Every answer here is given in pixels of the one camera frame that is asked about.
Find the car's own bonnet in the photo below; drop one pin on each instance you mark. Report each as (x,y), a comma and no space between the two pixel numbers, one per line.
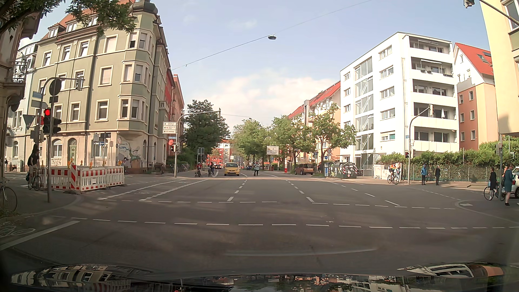
(259,282)

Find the yellow building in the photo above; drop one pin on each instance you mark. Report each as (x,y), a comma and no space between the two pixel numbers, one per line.
(502,65)

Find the person on bicycle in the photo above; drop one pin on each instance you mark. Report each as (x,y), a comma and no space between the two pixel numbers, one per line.
(33,166)
(198,169)
(393,174)

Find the traffic light with signs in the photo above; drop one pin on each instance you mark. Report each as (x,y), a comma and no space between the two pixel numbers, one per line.
(48,121)

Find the white car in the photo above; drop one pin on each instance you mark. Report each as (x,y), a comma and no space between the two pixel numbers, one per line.
(515,183)

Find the grey pavement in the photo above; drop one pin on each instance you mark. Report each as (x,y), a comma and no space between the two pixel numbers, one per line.
(429,182)

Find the green hedge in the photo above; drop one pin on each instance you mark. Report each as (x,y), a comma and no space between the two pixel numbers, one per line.
(454,157)

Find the large dark tree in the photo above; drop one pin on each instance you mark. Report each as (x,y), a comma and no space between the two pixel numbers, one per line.
(204,129)

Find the grey asphalt road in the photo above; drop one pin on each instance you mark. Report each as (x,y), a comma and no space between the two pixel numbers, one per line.
(259,239)

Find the beige corner building with mural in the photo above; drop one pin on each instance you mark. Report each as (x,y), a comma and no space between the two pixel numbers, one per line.
(113,81)

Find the white modern apartment building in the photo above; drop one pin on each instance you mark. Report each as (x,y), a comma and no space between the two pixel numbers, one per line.
(389,93)

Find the tree branches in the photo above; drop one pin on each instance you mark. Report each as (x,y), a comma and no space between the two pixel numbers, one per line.
(69,12)

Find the white building with red roof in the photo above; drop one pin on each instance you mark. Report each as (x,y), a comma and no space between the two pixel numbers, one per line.
(314,117)

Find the white direction sign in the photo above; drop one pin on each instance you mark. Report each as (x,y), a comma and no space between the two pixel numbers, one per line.
(169,127)

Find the red brick building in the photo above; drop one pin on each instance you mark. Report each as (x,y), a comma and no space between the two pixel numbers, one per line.
(175,109)

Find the parked bicycle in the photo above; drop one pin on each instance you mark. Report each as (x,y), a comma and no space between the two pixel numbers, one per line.
(5,196)

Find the brown van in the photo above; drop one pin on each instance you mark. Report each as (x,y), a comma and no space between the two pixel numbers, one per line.
(304,169)

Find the road markings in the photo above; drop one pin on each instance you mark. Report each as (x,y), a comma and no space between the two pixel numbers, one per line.
(40,232)

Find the old building with balcony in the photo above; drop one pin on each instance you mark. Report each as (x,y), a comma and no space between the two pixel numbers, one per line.
(10,89)

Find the metal fence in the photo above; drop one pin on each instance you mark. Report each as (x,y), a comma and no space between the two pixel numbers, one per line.
(450,173)

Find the row of trees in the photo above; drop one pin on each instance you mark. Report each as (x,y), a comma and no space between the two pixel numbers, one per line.
(292,136)

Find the graffiti covered containers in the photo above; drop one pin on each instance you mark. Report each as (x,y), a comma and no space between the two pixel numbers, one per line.
(342,170)

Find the red and white barrier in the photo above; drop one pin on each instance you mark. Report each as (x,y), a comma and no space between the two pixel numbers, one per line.
(91,177)

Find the orange building with red roof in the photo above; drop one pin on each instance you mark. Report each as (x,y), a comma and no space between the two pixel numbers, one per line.
(474,105)

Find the yellow car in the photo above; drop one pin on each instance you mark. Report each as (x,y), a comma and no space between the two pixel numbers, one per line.
(232,168)

